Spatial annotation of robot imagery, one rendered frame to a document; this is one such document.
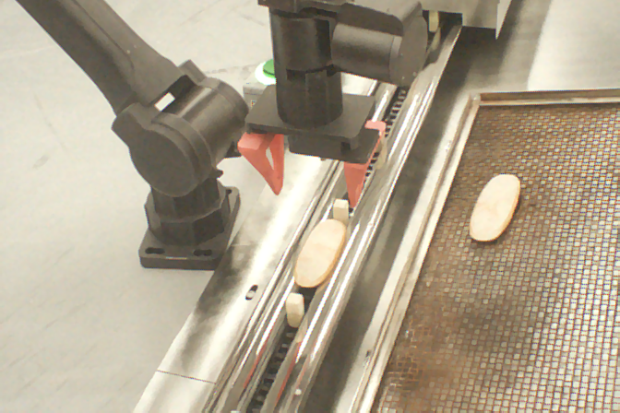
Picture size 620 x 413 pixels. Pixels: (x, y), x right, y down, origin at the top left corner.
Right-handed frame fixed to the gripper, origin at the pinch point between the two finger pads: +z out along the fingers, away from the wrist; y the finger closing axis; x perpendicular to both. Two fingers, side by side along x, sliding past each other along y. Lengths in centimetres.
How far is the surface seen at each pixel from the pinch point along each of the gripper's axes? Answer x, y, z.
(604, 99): 23.4, 23.9, 1.1
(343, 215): 4.9, 0.9, 6.8
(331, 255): -0.9, 1.5, 7.1
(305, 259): -2.3, -0.7, 6.8
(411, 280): -5.8, 10.6, 3.5
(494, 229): 1.0, 16.6, 1.9
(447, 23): 47.6, 2.1, 7.9
